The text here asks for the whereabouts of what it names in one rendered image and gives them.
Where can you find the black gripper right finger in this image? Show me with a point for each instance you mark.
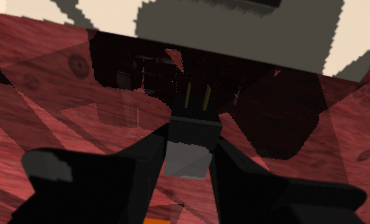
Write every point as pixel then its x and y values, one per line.
pixel 248 193

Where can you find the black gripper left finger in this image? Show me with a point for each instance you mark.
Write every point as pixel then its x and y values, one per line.
pixel 129 176

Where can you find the grey two-prong charger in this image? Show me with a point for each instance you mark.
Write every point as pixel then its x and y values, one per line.
pixel 194 131

